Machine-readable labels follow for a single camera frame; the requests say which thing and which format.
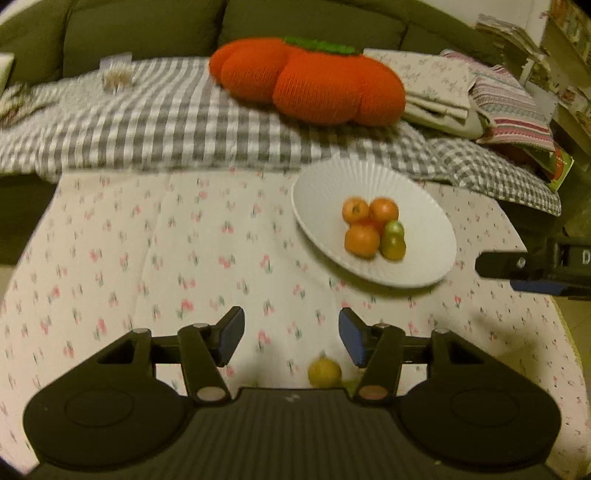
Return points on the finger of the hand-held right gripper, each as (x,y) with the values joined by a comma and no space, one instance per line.
(540,287)
(508,265)

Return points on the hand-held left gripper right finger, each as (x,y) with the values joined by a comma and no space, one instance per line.
(351,339)

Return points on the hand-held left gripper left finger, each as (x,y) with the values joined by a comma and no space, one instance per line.
(231,337)

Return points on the yellow-green citrus fruit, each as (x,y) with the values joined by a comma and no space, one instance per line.
(324,373)

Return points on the large orange tangerine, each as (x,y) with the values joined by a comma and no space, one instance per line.
(361,240)

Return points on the small orange tangerine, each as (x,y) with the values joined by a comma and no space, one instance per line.
(355,211)
(384,210)

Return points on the white ribbed plate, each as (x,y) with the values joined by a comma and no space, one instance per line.
(323,194)

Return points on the yellow-green quilted cloth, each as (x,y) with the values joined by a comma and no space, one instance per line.
(565,323)

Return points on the green and red book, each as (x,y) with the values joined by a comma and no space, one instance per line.
(561,168)

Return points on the cherry print tablecloth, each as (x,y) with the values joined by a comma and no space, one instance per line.
(138,277)

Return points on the folded beige cloth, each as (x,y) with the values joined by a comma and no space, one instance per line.
(461,127)

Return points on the striped patterned blanket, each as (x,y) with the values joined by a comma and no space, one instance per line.
(508,106)

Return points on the folded floral sheet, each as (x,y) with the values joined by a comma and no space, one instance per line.
(429,76)

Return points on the grey checked blanket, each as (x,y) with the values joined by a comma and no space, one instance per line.
(161,124)

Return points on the orange pumpkin cushion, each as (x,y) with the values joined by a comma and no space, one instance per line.
(314,87)

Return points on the white fluffy tuft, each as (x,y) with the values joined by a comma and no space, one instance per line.
(117,76)

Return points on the crumpled floral cloth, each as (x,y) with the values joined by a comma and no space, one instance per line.
(18,104)

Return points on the grey-green sofa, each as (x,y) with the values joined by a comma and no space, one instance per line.
(138,27)

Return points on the white tree print pillow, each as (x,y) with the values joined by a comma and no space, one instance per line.
(5,69)

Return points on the cluttered wall shelf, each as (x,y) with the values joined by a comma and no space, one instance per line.
(568,69)

